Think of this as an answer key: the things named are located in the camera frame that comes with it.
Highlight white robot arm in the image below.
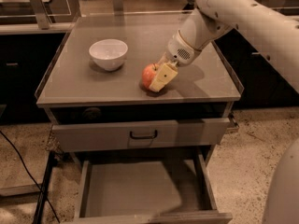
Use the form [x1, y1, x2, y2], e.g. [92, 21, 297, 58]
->
[148, 0, 299, 224]

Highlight open grey middle drawer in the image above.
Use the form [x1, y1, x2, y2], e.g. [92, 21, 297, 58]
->
[65, 154, 233, 224]

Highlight black floor cable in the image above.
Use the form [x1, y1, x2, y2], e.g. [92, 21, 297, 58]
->
[0, 130, 61, 224]

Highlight red apple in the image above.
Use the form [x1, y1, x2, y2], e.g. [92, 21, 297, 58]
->
[142, 63, 159, 89]

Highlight left metal bracket post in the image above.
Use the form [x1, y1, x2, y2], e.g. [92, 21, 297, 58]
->
[29, 0, 50, 30]

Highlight dark back counter cabinets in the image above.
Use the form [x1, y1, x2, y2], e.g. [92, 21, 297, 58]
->
[0, 32, 299, 123]

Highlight white ceramic bowl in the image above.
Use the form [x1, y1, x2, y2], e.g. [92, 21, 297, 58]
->
[89, 39, 128, 71]

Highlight grey top drawer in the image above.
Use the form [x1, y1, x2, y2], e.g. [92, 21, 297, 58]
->
[52, 118, 229, 152]

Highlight black drawer handle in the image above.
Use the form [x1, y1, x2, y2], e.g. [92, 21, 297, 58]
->
[129, 130, 158, 140]

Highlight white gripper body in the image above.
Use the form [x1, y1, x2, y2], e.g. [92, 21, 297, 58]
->
[165, 31, 202, 66]

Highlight grey drawer cabinet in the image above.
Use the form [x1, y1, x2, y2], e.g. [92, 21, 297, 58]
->
[34, 13, 245, 166]

